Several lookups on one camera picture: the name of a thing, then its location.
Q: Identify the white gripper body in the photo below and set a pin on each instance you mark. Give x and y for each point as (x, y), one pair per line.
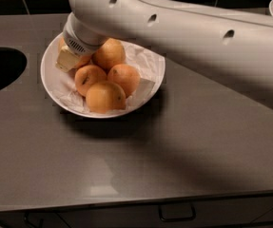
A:
(79, 45)

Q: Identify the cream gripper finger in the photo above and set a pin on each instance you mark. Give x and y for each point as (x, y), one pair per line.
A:
(67, 60)

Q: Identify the large orange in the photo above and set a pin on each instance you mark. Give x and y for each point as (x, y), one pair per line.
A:
(83, 59)

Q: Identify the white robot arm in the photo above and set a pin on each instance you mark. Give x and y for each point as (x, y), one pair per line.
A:
(233, 48)

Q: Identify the white ceramic bowl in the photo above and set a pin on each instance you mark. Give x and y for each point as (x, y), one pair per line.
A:
(56, 83)

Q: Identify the orange centre left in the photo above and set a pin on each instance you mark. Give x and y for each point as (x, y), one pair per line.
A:
(86, 76)

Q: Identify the orange top middle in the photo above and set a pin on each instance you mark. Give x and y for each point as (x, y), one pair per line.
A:
(110, 54)

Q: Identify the orange front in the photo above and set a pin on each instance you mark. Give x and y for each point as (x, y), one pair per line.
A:
(105, 96)

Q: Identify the orange centre right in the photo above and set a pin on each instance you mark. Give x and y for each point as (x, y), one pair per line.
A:
(126, 76)

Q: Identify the dark round sink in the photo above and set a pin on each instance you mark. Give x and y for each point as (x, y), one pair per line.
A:
(12, 64)

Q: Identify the white crumpled paper liner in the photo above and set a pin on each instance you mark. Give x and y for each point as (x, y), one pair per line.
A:
(142, 60)

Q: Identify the black drawer handle centre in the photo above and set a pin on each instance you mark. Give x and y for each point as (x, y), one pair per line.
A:
(176, 212)

